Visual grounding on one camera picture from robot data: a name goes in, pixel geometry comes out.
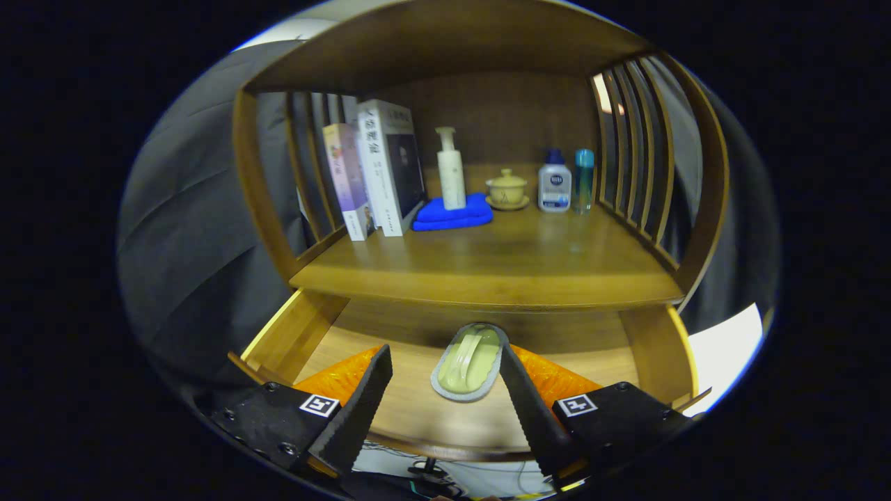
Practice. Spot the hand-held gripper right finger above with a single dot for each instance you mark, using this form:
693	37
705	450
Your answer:
532	410

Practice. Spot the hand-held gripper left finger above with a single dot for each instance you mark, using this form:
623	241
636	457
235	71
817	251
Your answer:
362	410

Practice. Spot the wooden drawer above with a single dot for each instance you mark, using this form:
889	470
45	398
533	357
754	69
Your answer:
418	417

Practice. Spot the green and grey soap dish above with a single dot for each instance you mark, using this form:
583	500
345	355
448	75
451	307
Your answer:
470	365

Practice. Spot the black drawer knob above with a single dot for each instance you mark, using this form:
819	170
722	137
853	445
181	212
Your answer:
428	470

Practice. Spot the wooden countertop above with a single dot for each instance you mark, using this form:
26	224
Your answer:
522	257

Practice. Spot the brown wooden cabinet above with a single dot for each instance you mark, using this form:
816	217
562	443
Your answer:
501	111

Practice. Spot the blue folded cloth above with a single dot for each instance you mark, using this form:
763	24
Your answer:
445	217

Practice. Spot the yellow lidded teacup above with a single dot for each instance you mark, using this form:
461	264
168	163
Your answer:
507	189

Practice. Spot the white bottle blue cap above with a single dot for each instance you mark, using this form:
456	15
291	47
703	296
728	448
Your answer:
555	188

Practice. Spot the purple book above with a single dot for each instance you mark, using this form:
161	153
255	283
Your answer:
344	181

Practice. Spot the thick white book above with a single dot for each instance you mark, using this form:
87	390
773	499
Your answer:
379	181

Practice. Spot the teal spray bottle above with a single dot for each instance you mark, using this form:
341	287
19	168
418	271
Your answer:
584	181

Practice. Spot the black backdrop cloth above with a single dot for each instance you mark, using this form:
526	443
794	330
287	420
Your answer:
188	243

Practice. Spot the white pump bottle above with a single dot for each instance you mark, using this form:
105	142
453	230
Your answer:
451	181

